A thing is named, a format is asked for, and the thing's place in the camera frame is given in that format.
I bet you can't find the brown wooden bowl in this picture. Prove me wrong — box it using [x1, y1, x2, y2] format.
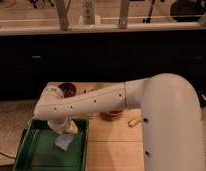
[100, 110, 123, 121]

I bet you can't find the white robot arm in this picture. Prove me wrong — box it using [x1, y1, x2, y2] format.
[34, 73, 206, 171]

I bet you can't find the dark red bowl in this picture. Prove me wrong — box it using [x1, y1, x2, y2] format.
[59, 83, 76, 98]

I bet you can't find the yellow banana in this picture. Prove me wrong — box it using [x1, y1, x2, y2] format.
[128, 117, 141, 128]

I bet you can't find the black cabinet front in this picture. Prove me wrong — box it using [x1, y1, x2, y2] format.
[0, 30, 206, 100]

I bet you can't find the white bottle on shelf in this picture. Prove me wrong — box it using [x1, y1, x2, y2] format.
[82, 0, 95, 25]

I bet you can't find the green plastic tray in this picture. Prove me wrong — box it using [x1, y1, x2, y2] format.
[12, 119, 89, 171]

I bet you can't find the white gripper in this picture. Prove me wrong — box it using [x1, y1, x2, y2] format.
[47, 118, 78, 134]

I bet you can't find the black cable on floor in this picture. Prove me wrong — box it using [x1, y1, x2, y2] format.
[0, 146, 17, 160]

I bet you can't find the green round fruit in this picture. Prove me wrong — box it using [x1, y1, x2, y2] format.
[93, 83, 104, 91]

